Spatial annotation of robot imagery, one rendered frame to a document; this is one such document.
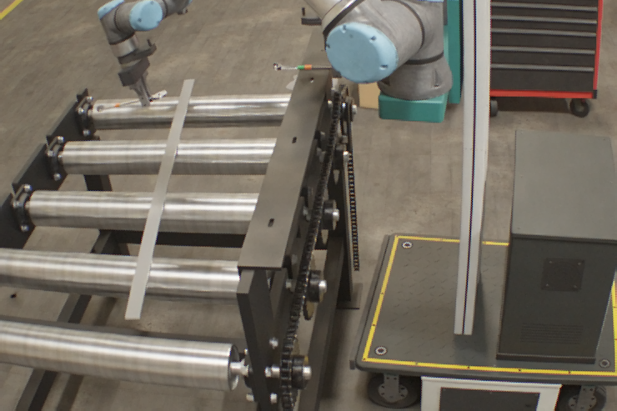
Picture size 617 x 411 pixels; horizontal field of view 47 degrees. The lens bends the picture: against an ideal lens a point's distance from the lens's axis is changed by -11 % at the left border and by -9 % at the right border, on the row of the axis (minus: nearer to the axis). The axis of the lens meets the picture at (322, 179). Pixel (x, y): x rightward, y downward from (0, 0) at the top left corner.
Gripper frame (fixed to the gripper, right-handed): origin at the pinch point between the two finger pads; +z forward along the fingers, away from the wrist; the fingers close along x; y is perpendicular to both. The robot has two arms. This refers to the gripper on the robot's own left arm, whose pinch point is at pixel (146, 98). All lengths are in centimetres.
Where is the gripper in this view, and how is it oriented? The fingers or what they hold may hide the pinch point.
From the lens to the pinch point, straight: 243.8
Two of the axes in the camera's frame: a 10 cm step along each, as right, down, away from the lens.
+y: -9.5, 1.4, 2.9
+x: -1.6, 5.6, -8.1
